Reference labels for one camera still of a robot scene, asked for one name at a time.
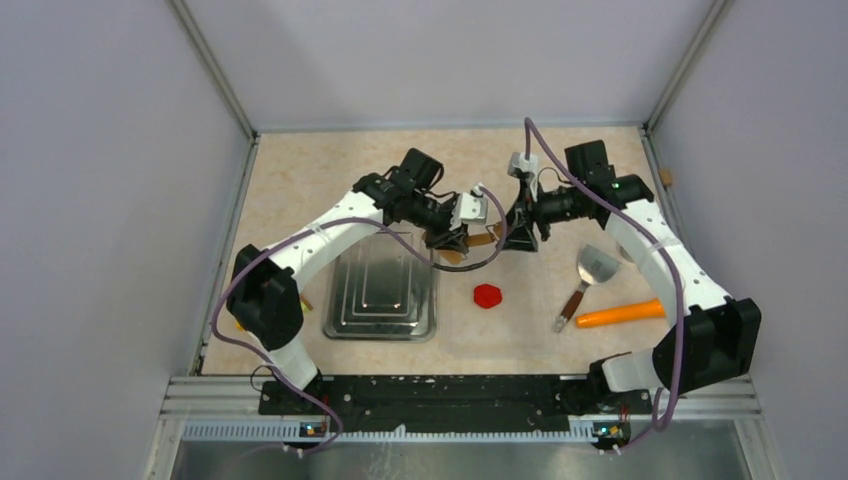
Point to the aluminium frame rail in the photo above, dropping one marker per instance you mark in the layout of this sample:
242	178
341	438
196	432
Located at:
225	408

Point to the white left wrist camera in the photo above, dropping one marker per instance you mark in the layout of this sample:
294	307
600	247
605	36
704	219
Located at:
470	209

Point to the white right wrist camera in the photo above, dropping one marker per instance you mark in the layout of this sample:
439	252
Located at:
523	165

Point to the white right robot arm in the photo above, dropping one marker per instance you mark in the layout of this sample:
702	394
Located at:
712	335

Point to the red dough piece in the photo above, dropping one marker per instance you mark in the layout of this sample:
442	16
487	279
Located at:
487	296

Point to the orange carrot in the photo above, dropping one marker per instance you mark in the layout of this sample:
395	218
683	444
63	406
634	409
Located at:
621	314

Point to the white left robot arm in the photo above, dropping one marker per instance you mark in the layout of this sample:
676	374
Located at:
267	283

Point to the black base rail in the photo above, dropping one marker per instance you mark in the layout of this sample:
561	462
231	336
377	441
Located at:
451	403

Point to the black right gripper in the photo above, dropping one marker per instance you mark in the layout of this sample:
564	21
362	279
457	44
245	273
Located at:
520	221

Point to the colourful toy block stack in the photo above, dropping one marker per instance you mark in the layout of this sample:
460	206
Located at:
306	304

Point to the metal spatula wooden handle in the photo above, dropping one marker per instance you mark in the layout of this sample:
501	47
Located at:
593	267

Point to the small wooden block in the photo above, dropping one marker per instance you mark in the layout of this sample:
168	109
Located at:
666	177

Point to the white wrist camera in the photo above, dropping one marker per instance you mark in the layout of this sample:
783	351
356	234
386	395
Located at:
523	165
470	209

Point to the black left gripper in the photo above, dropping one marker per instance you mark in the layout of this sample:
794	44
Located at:
447	237

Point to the steel rectangular tray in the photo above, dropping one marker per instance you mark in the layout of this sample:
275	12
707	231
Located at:
380	291

